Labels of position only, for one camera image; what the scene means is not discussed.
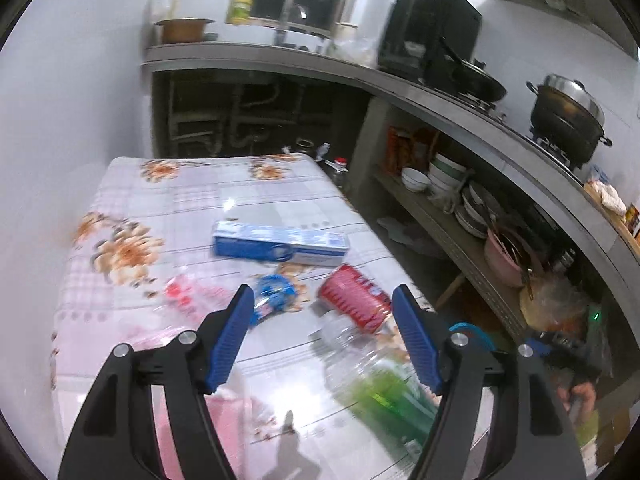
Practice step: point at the blue white toothpaste box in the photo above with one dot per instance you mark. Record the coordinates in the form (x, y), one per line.
(279, 244)

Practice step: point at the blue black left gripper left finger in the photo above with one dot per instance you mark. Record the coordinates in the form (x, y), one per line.
(114, 434)

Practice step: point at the white ceramic bowl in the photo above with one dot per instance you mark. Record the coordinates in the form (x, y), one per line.
(414, 180)

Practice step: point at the steel faucet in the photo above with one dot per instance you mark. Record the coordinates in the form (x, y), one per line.
(293, 13)

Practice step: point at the grey kitchen counter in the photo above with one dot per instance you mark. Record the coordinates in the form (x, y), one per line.
(523, 162)

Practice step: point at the blue snack wrapper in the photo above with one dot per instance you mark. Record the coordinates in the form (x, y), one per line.
(274, 294)

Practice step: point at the stack of bowls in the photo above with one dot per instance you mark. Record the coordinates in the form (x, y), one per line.
(445, 174)

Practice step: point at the yellow dish soap bottle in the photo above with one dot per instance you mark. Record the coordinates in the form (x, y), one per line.
(240, 13)

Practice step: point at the red snack bag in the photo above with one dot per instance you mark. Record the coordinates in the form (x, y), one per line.
(347, 290)

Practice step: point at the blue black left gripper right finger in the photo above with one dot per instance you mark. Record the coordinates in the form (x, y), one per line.
(530, 433)

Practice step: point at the stack of plates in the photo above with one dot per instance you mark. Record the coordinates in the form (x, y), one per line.
(477, 211)

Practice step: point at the black wok pan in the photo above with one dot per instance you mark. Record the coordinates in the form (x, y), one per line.
(472, 80)

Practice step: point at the floral plastic tablecloth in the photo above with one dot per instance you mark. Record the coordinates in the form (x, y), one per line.
(154, 219)

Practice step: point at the black steamer pot steel lid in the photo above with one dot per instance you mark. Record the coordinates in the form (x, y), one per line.
(567, 120)

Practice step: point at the copper metal basin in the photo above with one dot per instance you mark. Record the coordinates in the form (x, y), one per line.
(182, 30)

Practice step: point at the red capped bottle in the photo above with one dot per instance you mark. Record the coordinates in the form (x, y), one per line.
(339, 171)

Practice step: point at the pink plastic basin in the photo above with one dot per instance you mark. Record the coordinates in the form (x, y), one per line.
(510, 257)

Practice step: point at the person's hand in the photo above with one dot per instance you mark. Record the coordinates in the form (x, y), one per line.
(579, 401)

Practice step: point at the clear plastic bottle green label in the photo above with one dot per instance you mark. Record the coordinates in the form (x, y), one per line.
(377, 383)

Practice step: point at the black countertop oven cabinet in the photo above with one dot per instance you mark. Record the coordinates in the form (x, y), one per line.
(411, 49)

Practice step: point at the clear red printed plastic bag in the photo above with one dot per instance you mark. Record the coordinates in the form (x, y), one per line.
(184, 301)

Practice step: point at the pink plastic stool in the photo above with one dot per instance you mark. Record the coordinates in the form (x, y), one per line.
(234, 420)

